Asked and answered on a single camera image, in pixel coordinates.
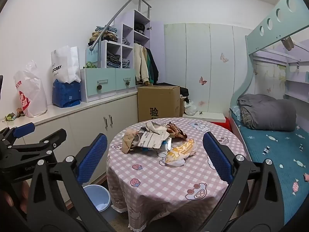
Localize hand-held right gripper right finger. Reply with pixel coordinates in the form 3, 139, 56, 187
202, 132, 285, 232

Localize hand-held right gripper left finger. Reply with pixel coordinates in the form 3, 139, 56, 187
26, 133, 114, 232

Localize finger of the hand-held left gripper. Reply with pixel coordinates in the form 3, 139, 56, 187
8, 129, 67, 159
0, 123, 36, 148

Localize light blue waste bin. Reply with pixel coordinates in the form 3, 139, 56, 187
83, 184, 111, 212

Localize yellow plastic bread bag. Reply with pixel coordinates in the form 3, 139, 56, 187
165, 138, 196, 166

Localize brown paper bag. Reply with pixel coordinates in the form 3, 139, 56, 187
121, 128, 143, 154

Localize dark printed snack wrapper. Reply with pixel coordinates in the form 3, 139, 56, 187
166, 122, 188, 139

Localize blue white plastic packaging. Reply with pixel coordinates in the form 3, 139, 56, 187
139, 137, 172, 151

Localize white labelled mailer bag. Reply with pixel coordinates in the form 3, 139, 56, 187
135, 132, 169, 150

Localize white paper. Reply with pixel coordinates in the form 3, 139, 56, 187
145, 121, 171, 138

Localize person's left hand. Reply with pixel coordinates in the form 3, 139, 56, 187
0, 181, 31, 214

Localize white low cabinet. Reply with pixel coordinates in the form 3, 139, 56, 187
0, 90, 139, 194

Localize red container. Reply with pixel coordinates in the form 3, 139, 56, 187
209, 117, 230, 132

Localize white plastic bag red print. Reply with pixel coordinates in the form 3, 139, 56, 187
13, 60, 48, 118

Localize white low shelf board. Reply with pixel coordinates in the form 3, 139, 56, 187
183, 111, 227, 123

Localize blue woven bag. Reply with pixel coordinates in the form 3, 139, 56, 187
52, 79, 82, 108

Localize checked blanket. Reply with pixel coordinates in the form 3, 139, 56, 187
240, 106, 252, 126

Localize pink checked tablecloth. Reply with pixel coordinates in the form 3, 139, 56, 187
106, 117, 248, 231

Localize teal candy print bedsheet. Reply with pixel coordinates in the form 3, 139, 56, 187
229, 106, 309, 225

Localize grey duvet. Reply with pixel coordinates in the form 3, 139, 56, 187
238, 94, 297, 131

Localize white paper shopping bag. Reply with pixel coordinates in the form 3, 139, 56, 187
51, 45, 82, 84

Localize wide teal drawer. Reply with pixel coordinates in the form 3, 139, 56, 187
86, 69, 117, 97

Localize large cardboard box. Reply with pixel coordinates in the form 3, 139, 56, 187
137, 85, 181, 124

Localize narrow teal drawer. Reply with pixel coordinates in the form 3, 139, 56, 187
115, 69, 136, 91

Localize teal paper note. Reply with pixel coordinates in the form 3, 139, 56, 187
86, 48, 100, 63

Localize folded dark clothes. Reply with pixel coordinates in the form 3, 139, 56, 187
106, 54, 121, 68

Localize cream hanging jacket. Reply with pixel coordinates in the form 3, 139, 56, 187
133, 43, 149, 85

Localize white wardrobe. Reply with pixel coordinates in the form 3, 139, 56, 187
164, 23, 251, 121

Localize green hanging jacket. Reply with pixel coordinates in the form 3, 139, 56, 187
145, 47, 155, 83

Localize black hanging jacket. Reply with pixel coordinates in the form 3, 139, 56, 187
147, 48, 159, 81

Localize stack of folded clothes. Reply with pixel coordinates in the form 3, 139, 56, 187
88, 25, 119, 45

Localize purple cabinet door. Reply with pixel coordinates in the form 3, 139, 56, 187
150, 21, 165, 84

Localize metal handrail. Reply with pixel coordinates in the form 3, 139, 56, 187
88, 0, 152, 68

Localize grey hanging pouch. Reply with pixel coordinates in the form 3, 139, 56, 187
281, 36, 294, 51

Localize purple white stair shelf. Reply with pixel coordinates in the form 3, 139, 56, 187
86, 10, 151, 69

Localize teal bunk bed frame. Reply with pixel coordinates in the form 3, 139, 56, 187
229, 0, 309, 131

